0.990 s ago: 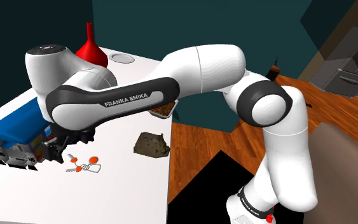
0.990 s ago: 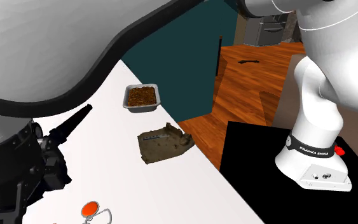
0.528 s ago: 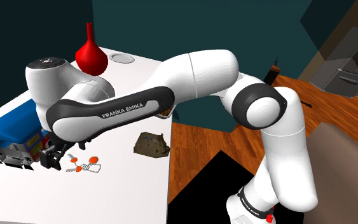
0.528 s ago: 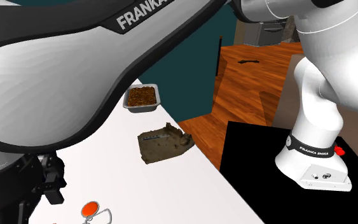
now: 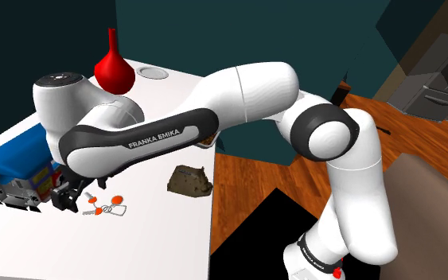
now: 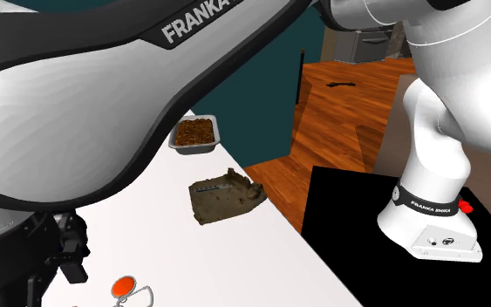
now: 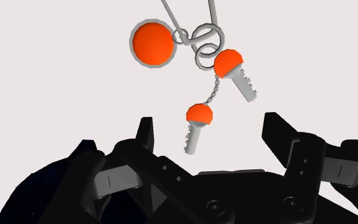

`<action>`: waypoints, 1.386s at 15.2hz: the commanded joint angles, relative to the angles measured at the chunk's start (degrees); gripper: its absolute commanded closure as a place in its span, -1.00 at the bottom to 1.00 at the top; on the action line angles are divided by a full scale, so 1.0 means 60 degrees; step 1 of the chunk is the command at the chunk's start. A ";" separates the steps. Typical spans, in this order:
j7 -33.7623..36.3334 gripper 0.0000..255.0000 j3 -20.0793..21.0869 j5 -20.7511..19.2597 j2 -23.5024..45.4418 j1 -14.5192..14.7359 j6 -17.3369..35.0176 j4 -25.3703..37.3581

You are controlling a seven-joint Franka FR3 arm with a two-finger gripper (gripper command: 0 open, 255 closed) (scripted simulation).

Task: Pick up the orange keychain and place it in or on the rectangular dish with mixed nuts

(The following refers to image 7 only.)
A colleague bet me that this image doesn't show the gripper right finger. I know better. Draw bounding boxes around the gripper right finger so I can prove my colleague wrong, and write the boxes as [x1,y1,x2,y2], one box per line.
[261,111,358,224]

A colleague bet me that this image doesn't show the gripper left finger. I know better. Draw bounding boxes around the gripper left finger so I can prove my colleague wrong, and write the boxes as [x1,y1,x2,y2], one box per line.
[0,116,205,224]

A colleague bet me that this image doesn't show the orange keys on metal keyring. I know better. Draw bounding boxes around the orange keys on metal keyring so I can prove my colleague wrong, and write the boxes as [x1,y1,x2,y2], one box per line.
[128,0,258,155]

